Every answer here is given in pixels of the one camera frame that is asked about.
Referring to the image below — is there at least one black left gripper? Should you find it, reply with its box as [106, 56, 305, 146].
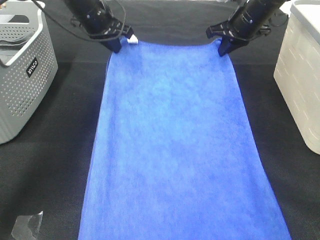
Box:
[64, 0, 133, 53]

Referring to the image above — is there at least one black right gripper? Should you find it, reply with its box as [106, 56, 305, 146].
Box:
[205, 0, 284, 57]

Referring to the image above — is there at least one blue microfibre towel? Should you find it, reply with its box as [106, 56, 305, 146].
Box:
[78, 40, 291, 240]

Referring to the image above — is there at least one white plastic storage bin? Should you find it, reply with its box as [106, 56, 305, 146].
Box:
[273, 0, 320, 154]

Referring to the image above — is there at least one grey perforated plastic basket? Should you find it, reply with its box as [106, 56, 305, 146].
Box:
[0, 0, 58, 144]

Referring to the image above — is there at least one grey cloth in basket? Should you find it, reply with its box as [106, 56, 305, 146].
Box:
[0, 35, 30, 66]

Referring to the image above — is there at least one clear tape strip left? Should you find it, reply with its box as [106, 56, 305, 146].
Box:
[9, 211, 43, 240]

